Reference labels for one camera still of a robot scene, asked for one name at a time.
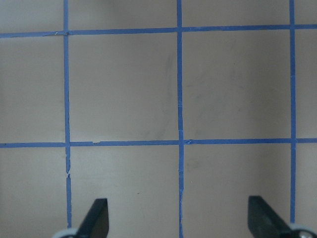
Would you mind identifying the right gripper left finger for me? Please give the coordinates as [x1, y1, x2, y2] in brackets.
[75, 198, 109, 238]

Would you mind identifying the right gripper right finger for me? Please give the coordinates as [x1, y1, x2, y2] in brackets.
[248, 195, 317, 238]

